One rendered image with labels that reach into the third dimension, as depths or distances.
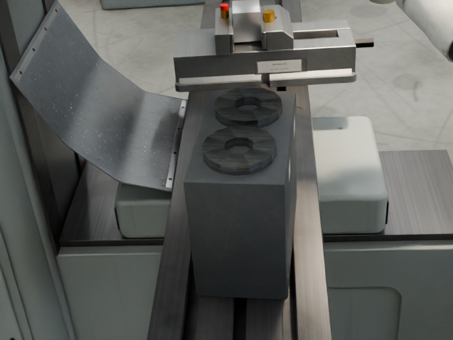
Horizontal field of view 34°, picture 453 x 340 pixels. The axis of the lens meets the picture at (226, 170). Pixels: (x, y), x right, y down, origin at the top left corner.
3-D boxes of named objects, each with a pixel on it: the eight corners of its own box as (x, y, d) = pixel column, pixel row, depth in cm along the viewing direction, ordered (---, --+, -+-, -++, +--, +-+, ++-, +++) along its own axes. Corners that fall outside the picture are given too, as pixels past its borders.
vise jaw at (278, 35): (289, 22, 148) (288, 3, 146) (294, 49, 138) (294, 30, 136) (259, 23, 149) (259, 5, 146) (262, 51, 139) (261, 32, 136)
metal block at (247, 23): (259, 27, 146) (259, -2, 142) (261, 41, 141) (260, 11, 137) (233, 29, 146) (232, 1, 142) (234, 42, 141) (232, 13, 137)
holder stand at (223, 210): (297, 197, 113) (296, 81, 101) (288, 301, 95) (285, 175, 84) (219, 195, 115) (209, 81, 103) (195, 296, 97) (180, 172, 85)
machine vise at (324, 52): (346, 47, 153) (348, -3, 147) (356, 82, 141) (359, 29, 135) (178, 57, 154) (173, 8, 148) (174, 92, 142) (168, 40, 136)
